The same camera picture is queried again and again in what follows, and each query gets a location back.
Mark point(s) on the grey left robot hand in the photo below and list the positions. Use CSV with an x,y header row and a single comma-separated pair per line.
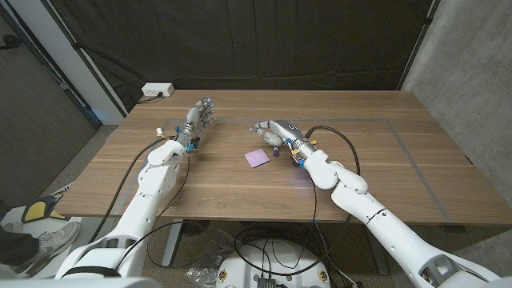
x,y
194,122

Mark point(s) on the dark trouser leg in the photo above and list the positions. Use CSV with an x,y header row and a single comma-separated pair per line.
x,y
16,246

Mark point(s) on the purple and white marker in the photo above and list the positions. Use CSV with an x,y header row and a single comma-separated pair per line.
x,y
276,152

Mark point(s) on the white table leg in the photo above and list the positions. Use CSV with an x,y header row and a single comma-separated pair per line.
x,y
172,244

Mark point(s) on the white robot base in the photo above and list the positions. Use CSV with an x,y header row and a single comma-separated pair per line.
x,y
296,258

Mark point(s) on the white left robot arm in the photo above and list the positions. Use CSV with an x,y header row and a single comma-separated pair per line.
x,y
150,196

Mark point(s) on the clear plastic bag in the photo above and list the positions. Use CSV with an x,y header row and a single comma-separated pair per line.
x,y
208,264

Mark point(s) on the purple sticky note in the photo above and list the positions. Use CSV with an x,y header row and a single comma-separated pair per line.
x,y
257,158

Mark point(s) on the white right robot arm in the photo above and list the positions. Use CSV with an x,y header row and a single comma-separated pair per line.
x,y
392,236

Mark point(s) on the grey sneaker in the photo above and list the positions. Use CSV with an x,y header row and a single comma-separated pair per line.
x,y
48,248

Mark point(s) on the white power strip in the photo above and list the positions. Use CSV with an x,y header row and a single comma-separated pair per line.
x,y
158,89

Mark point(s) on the yellow and black object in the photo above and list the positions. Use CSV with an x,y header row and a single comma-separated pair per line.
x,y
36,210

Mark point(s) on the grey table leg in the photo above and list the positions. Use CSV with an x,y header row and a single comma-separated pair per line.
x,y
378,252

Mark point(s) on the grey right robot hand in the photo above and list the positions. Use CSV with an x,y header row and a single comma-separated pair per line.
x,y
288,132

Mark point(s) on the black backdrop stand pole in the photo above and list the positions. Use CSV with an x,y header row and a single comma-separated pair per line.
x,y
420,40
82,57

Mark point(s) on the black backdrop curtain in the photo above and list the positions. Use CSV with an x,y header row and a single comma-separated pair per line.
x,y
256,40

